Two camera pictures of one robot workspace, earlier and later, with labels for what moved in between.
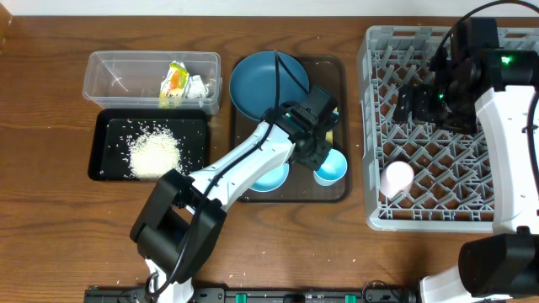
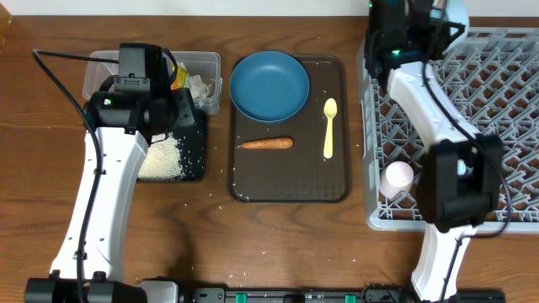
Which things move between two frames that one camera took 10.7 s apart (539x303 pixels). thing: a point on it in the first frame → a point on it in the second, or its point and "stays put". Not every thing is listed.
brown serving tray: (301, 186) stays put
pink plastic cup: (396, 178) stays put
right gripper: (422, 93) → (439, 36)
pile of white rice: (155, 154) stays put
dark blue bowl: (253, 83) stays put
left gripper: (317, 162) → (185, 103)
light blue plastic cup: (332, 169) → (456, 12)
